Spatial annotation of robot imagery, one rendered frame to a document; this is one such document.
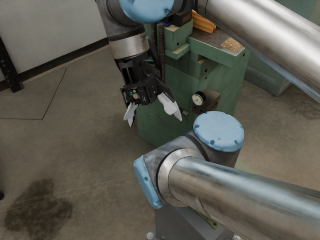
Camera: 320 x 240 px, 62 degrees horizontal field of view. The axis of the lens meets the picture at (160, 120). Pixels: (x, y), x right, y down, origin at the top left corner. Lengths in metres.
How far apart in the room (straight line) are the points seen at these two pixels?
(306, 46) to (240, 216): 0.27
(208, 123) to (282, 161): 1.22
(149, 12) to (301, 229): 0.40
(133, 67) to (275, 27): 0.33
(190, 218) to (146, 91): 0.53
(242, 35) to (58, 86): 2.12
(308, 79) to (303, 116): 1.90
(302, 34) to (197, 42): 0.75
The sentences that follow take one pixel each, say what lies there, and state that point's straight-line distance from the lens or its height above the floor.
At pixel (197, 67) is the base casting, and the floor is 0.77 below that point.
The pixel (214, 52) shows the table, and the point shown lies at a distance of 1.13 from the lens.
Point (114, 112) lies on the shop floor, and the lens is 2.12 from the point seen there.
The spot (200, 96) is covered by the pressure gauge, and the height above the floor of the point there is 0.69.
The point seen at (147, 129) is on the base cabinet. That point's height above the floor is 0.14.
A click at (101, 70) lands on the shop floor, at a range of 2.57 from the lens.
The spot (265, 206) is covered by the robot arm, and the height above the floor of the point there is 1.11.
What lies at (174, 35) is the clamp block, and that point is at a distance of 1.10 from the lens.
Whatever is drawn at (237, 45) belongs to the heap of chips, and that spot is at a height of 0.91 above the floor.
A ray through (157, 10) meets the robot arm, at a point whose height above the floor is 1.26.
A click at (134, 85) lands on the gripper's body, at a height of 1.07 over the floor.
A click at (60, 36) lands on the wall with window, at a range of 2.61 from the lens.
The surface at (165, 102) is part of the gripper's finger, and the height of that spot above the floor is 1.01.
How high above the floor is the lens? 1.47
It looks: 46 degrees down
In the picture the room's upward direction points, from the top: straight up
